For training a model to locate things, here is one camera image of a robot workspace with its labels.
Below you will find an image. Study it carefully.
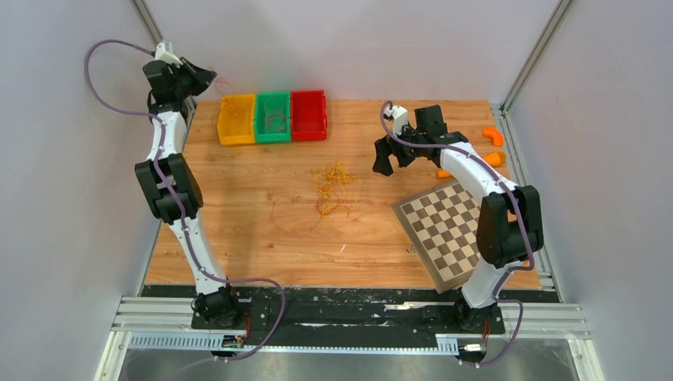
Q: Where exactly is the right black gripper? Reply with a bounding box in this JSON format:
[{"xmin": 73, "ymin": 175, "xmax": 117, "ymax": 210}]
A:
[{"xmin": 373, "ymin": 121, "xmax": 426, "ymax": 176}]

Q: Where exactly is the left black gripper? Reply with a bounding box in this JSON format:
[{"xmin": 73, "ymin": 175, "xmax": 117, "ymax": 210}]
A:
[{"xmin": 168, "ymin": 59, "xmax": 216, "ymax": 100}]

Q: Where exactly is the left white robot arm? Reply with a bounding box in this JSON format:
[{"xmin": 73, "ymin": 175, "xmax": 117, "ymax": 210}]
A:
[{"xmin": 134, "ymin": 57, "xmax": 243, "ymax": 329}]

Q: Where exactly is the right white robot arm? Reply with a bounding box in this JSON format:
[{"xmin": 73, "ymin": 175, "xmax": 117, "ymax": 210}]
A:
[{"xmin": 372, "ymin": 101, "xmax": 544, "ymax": 332}]

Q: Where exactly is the yellow plastic bin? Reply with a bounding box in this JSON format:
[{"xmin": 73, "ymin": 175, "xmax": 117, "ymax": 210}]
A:
[{"xmin": 216, "ymin": 94, "xmax": 256, "ymax": 146}]

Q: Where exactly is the green plastic bin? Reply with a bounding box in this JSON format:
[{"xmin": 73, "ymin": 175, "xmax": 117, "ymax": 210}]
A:
[{"xmin": 254, "ymin": 92, "xmax": 291, "ymax": 144}]

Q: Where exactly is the wooden chessboard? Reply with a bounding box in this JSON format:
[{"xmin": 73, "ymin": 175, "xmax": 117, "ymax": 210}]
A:
[{"xmin": 392, "ymin": 179, "xmax": 480, "ymax": 294}]

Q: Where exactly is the red plastic bin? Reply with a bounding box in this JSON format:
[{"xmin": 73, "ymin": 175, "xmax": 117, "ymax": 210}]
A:
[{"xmin": 290, "ymin": 90, "xmax": 327, "ymax": 141}]

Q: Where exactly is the orange curved plastic piece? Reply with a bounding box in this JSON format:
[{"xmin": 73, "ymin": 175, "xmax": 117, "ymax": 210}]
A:
[{"xmin": 482, "ymin": 127, "xmax": 504, "ymax": 148}]

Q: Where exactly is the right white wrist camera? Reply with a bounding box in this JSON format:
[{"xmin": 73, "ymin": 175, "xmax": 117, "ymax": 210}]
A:
[{"xmin": 384, "ymin": 106, "xmax": 410, "ymax": 136}]

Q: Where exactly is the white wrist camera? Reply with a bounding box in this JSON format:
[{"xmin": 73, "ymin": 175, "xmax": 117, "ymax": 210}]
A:
[
  {"xmin": 384, "ymin": 106, "xmax": 410, "ymax": 136},
  {"xmin": 153, "ymin": 40, "xmax": 183, "ymax": 67}
]

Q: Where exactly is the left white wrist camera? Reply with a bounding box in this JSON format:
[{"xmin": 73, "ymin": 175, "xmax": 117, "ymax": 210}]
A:
[{"xmin": 153, "ymin": 40, "xmax": 183, "ymax": 67}]

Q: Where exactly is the right purple robot hose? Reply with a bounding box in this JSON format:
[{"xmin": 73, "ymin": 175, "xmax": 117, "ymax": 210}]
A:
[{"xmin": 379, "ymin": 101, "xmax": 537, "ymax": 368}]

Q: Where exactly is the purple robot hose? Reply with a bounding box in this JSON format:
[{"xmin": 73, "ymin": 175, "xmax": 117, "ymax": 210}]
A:
[
  {"xmin": 83, "ymin": 39, "xmax": 287, "ymax": 362},
  {"xmin": 379, "ymin": 101, "xmax": 537, "ymax": 368}
]

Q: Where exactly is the left purple robot hose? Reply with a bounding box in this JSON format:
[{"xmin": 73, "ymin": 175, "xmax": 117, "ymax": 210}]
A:
[{"xmin": 83, "ymin": 39, "xmax": 287, "ymax": 362}]

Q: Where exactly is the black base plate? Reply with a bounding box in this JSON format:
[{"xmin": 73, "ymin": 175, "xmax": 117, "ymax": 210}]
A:
[{"xmin": 191, "ymin": 287, "xmax": 505, "ymax": 348}]

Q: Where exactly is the aluminium frame rail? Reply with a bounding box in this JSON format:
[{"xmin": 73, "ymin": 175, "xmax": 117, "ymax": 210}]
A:
[{"xmin": 94, "ymin": 297, "xmax": 605, "ymax": 380}]

